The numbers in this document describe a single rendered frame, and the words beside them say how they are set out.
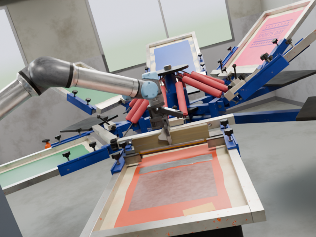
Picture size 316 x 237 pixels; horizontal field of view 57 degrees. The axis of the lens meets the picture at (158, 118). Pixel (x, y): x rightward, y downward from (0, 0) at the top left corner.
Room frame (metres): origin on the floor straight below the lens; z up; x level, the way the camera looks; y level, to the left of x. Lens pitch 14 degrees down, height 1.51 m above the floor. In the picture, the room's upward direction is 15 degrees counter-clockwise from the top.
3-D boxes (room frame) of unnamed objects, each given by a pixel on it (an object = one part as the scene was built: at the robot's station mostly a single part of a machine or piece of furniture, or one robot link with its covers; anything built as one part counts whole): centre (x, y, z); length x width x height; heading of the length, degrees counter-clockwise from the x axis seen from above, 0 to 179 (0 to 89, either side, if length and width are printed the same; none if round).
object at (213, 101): (2.21, -0.17, 0.99); 0.82 x 0.79 x 0.12; 171
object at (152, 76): (1.38, -0.01, 1.34); 0.09 x 0.08 x 0.11; 116
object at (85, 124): (2.63, 0.35, 0.91); 1.34 x 0.41 x 0.08; 51
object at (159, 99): (1.38, -0.01, 1.27); 0.08 x 0.08 x 0.05
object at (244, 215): (1.16, 0.00, 0.97); 0.79 x 0.58 x 0.04; 171
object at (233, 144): (1.36, -0.31, 0.98); 0.30 x 0.05 x 0.07; 171
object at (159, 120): (1.38, -0.01, 1.19); 0.09 x 0.08 x 0.12; 81
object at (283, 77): (2.44, -0.80, 0.91); 1.34 x 0.41 x 0.08; 111
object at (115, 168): (1.44, 0.24, 0.98); 0.30 x 0.05 x 0.07; 171
